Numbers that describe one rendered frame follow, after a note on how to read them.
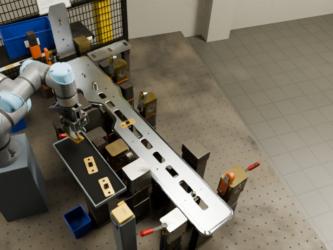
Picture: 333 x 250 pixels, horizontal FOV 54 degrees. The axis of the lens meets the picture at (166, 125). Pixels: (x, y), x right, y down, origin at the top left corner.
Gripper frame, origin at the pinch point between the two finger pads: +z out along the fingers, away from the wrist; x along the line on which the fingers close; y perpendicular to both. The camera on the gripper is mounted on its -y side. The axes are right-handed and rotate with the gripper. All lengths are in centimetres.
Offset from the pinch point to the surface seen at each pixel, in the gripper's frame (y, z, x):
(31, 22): -97, 9, 51
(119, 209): 35.3, 7.0, -11.3
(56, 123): -23.3, 15.1, 6.5
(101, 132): -2.3, 15.1, 16.2
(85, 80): -44, 23, 44
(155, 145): 19.1, 23.0, 31.5
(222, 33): -70, 114, 279
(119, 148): 11.1, 15.1, 14.2
